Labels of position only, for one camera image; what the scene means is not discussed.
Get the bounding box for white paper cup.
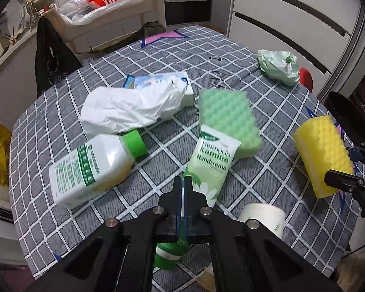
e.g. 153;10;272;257
196;203;286;291

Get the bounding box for yellow wavy sponge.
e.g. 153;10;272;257
293;115;353;198

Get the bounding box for white bottle green cap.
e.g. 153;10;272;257
49;130;147;209

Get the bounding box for green hand cream tube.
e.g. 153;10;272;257
154;125;241;270

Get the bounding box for green wavy sponge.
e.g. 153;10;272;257
198;88;262;159

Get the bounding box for green plastic bag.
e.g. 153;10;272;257
257;49;300;86

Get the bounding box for checkered grey tablecloth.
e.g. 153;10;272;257
9;26;360;291

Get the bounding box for red plastic stool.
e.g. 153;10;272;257
299;68;313;93

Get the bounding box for white plastic bag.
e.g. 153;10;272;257
80;73;188;137

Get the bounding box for white blue carton box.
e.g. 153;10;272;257
122;71;196;108

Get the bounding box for white refrigerator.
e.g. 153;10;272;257
229;0;365;99

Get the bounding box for black hanging bag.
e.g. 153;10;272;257
35;17;82;97

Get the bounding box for beige high chair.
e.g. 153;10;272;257
45;0;167;54

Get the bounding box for black built-in oven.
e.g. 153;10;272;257
164;0;212;26

